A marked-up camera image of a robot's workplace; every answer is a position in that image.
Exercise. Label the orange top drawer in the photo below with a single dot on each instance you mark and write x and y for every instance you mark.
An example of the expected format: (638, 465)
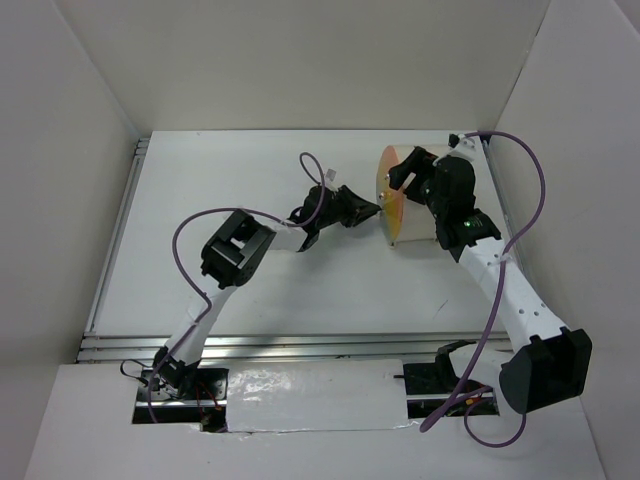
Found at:
(389, 159)

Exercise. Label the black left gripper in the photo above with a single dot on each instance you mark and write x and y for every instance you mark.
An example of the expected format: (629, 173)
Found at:
(357, 209)

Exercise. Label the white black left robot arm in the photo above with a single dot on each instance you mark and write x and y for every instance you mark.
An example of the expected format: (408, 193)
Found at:
(231, 257)

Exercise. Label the cream cylindrical drawer organizer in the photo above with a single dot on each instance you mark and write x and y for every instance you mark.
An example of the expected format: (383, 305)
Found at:
(450, 196)

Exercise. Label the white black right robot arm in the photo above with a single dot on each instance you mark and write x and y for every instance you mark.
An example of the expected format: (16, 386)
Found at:
(549, 361)

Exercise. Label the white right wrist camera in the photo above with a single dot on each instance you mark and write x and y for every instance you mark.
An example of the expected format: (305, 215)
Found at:
(462, 147)

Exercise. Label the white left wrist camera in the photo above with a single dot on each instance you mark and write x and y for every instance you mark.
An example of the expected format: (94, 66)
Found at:
(330, 175)

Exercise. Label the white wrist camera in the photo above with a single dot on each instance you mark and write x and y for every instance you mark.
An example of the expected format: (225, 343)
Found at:
(330, 175)
(462, 147)

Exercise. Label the orange drawer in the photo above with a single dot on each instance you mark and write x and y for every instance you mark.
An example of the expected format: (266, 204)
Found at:
(389, 159)
(390, 201)

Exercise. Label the white foil-taped cover panel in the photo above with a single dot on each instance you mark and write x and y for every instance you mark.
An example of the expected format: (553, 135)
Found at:
(335, 395)

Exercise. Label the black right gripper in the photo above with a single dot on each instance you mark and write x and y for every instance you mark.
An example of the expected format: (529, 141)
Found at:
(419, 161)

